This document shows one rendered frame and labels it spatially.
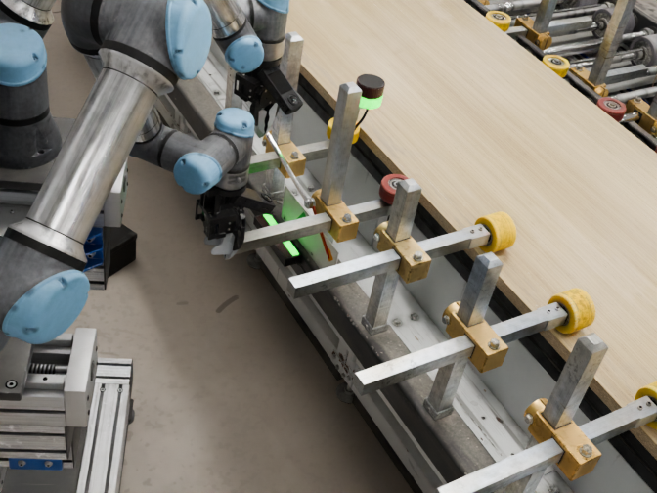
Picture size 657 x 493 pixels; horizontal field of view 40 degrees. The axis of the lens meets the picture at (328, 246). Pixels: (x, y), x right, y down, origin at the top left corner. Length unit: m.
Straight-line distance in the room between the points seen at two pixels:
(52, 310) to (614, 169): 1.53
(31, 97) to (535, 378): 1.13
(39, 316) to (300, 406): 1.58
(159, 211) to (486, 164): 1.48
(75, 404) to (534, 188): 1.21
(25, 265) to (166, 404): 1.50
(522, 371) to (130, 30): 1.10
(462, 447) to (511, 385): 0.23
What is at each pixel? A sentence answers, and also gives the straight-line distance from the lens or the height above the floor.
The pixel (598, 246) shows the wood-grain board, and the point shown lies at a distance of 2.07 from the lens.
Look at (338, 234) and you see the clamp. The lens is 1.97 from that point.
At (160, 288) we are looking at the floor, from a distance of 3.02.
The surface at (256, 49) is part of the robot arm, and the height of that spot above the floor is 1.26.
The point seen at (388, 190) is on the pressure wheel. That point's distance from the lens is 2.03.
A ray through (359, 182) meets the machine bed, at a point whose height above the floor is 0.75.
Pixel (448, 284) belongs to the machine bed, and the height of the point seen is 0.75.
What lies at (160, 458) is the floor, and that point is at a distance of 2.58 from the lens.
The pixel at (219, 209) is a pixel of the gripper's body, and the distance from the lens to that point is 1.80.
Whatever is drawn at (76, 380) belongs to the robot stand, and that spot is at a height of 0.99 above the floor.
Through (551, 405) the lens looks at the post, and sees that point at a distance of 1.54.
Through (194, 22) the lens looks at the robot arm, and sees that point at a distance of 1.29.
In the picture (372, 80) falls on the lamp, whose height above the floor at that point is 1.17.
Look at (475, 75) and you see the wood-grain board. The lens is 2.57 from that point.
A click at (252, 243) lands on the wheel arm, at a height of 0.85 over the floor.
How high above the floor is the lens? 2.11
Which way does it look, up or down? 41 degrees down
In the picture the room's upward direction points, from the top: 11 degrees clockwise
